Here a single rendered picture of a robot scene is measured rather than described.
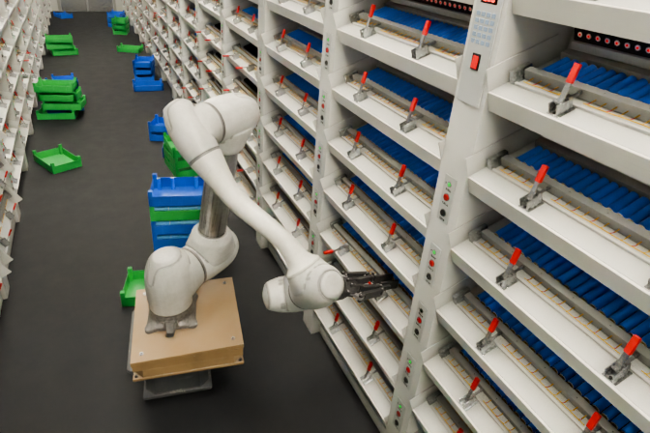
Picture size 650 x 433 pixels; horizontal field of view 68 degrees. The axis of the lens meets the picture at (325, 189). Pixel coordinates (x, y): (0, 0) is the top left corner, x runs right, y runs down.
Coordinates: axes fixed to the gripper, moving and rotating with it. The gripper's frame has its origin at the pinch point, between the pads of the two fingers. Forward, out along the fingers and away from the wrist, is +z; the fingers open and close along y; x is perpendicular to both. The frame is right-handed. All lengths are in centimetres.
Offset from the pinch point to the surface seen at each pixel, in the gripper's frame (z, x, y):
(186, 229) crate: -40, -40, -104
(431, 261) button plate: -7.6, 24.1, 22.8
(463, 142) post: -12, 57, 24
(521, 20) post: -11, 84, 27
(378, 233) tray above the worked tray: -2.1, 13.6, -7.8
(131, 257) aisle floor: -61, -70, -127
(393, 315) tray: -0.7, -6.5, 8.5
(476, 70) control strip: -15, 73, 24
